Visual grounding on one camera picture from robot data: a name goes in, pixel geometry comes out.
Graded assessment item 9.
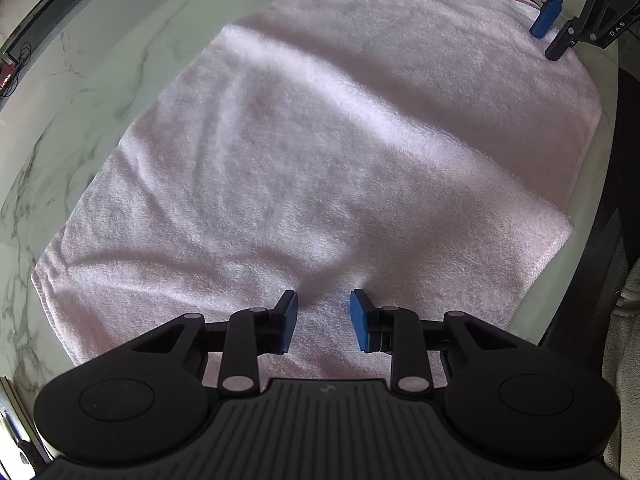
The pink terry towel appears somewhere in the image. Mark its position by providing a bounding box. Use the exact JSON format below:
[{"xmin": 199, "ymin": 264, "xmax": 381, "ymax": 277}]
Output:
[{"xmin": 32, "ymin": 0, "xmax": 601, "ymax": 378}]

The beige knitted fabric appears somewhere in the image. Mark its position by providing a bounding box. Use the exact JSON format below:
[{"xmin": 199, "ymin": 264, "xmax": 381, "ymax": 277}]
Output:
[{"xmin": 602, "ymin": 243, "xmax": 639, "ymax": 479}]

